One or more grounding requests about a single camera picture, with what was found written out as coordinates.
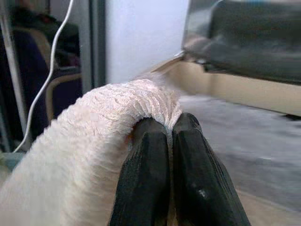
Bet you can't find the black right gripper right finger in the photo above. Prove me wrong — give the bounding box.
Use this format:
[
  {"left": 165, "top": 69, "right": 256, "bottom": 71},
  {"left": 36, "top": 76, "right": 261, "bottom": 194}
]
[{"left": 172, "top": 112, "right": 252, "bottom": 226}]

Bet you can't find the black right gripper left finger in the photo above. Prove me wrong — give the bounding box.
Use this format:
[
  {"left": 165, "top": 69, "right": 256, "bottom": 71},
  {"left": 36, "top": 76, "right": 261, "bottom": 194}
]
[{"left": 109, "top": 117, "right": 171, "bottom": 226}]

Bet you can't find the pale pink knitted cloth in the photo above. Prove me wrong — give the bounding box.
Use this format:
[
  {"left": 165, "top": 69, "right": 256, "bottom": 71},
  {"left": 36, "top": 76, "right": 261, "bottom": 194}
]
[{"left": 0, "top": 79, "right": 183, "bottom": 226}]

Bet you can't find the person in dark clothes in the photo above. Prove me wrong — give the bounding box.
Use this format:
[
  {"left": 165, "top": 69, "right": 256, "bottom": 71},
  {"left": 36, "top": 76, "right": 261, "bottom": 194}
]
[{"left": 10, "top": 0, "right": 82, "bottom": 69}]

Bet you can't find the chair with beige frame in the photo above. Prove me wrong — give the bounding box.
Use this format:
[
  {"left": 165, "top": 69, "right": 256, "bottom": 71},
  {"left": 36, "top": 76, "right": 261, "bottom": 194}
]
[{"left": 11, "top": 28, "right": 83, "bottom": 121}]

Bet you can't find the white cable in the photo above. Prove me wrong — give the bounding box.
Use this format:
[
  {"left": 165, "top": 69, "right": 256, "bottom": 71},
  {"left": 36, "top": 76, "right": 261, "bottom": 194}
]
[{"left": 13, "top": 0, "right": 75, "bottom": 153}]

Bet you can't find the grey door frame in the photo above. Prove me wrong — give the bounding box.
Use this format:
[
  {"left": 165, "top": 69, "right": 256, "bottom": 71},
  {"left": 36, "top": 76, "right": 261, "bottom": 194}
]
[{"left": 79, "top": 0, "right": 107, "bottom": 91}]

